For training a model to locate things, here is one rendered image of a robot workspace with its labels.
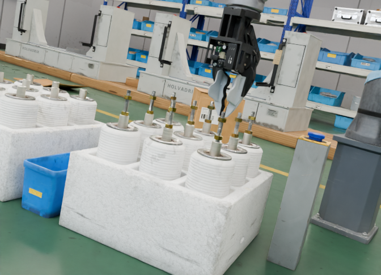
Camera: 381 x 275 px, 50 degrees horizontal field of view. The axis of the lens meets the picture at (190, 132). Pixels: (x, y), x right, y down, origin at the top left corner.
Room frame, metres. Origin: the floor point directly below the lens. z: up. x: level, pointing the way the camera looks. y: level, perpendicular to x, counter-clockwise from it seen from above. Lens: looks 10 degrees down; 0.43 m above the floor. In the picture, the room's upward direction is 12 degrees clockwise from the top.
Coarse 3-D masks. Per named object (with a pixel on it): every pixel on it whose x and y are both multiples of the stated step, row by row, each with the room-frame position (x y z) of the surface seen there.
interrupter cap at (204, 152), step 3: (198, 150) 0.84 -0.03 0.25; (201, 150) 0.86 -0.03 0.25; (204, 150) 0.86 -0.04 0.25; (207, 150) 0.87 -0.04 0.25; (198, 153) 0.83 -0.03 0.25; (201, 153) 0.82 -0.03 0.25; (204, 153) 0.83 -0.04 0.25; (207, 153) 0.85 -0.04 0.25; (222, 153) 0.87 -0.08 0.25; (225, 153) 0.87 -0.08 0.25; (207, 156) 0.81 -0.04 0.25; (210, 156) 0.81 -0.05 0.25; (213, 156) 0.81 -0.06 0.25; (216, 156) 0.82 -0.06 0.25; (219, 156) 0.84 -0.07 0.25; (222, 156) 0.85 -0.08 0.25; (225, 156) 0.84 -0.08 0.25; (228, 156) 0.85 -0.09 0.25; (231, 156) 0.85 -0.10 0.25; (216, 159) 0.81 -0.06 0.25; (219, 159) 0.81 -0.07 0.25; (222, 159) 0.81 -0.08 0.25; (225, 159) 0.82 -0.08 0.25; (228, 159) 0.82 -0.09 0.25
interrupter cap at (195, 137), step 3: (174, 132) 1.00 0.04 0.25; (177, 132) 1.01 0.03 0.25; (180, 132) 1.02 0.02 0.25; (183, 132) 1.03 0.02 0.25; (177, 135) 0.97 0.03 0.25; (180, 135) 0.98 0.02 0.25; (183, 135) 1.01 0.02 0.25; (195, 135) 1.03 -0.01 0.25; (186, 138) 0.96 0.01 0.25; (189, 138) 0.96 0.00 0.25; (192, 138) 0.97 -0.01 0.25; (195, 138) 0.97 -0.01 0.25; (198, 138) 0.99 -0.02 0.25; (201, 138) 0.99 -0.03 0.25
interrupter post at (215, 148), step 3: (213, 141) 0.84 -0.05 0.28; (213, 144) 0.84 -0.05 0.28; (216, 144) 0.84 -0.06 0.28; (219, 144) 0.84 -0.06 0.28; (210, 147) 0.85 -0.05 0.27; (213, 147) 0.84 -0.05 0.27; (216, 147) 0.84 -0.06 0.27; (219, 147) 0.84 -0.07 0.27; (210, 150) 0.84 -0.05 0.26; (213, 150) 0.84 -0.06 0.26; (216, 150) 0.84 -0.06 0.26; (219, 150) 0.84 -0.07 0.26; (210, 153) 0.84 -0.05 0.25; (213, 153) 0.84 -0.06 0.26; (216, 153) 0.84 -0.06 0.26; (219, 153) 0.84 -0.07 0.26
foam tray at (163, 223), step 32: (96, 160) 0.87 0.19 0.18; (64, 192) 0.89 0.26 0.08; (96, 192) 0.86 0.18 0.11; (128, 192) 0.83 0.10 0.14; (160, 192) 0.80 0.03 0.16; (192, 192) 0.79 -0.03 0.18; (256, 192) 0.95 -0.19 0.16; (64, 224) 0.89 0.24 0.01; (96, 224) 0.86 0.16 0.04; (128, 224) 0.83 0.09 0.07; (160, 224) 0.80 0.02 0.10; (192, 224) 0.77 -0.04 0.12; (224, 224) 0.75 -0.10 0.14; (256, 224) 1.04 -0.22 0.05; (160, 256) 0.79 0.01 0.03; (192, 256) 0.77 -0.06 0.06; (224, 256) 0.80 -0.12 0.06
